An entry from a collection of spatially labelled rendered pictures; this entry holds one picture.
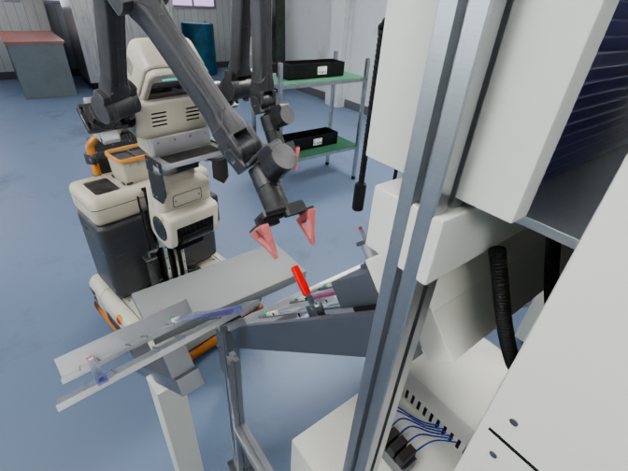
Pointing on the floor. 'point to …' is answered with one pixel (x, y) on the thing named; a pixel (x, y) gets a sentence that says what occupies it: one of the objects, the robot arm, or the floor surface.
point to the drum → (195, 32)
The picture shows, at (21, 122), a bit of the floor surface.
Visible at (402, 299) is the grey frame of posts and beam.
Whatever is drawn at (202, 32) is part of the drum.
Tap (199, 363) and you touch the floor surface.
